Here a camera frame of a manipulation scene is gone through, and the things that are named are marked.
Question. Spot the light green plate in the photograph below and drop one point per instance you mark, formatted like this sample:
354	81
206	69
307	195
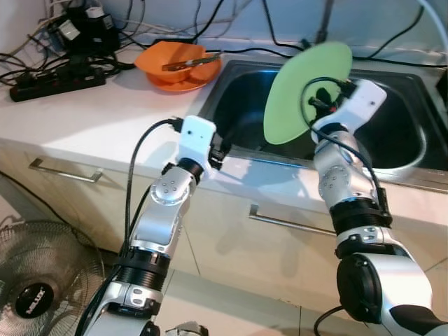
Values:
287	98

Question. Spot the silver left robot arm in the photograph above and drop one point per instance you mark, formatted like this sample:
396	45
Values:
157	224

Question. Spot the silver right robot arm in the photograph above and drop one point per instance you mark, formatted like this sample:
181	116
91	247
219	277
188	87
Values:
343	182

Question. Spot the stainless steel sink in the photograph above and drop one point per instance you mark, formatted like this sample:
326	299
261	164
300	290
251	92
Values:
238	105

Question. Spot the orange bowl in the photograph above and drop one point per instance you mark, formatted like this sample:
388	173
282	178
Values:
157	61

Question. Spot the black charger box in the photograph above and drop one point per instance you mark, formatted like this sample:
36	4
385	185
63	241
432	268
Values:
91	31

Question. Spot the black power strip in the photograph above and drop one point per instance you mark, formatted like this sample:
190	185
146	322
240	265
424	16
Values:
56	85

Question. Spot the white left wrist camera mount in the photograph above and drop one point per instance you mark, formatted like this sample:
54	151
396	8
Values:
196	136

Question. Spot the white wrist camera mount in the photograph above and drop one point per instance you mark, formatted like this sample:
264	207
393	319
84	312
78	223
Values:
196	136
360	105

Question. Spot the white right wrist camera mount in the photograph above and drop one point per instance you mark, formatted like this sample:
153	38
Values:
360	105

